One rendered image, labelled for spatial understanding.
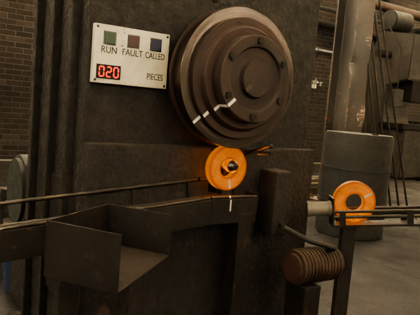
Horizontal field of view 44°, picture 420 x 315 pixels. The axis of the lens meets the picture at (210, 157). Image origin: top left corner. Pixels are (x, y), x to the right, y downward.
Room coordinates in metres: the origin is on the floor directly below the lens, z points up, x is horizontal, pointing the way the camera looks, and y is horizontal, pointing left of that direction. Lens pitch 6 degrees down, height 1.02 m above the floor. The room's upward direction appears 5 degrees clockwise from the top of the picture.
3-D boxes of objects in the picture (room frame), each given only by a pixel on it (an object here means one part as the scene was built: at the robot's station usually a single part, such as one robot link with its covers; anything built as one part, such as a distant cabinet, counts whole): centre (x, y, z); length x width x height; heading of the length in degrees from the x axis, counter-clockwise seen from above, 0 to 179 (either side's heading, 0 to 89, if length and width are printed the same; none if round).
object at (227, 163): (1.81, -0.04, 0.82); 0.17 x 0.04 x 0.04; 34
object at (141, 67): (1.68, 0.28, 1.15); 0.26 x 0.02 x 0.18; 124
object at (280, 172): (1.92, -0.25, 0.68); 0.11 x 0.08 x 0.24; 34
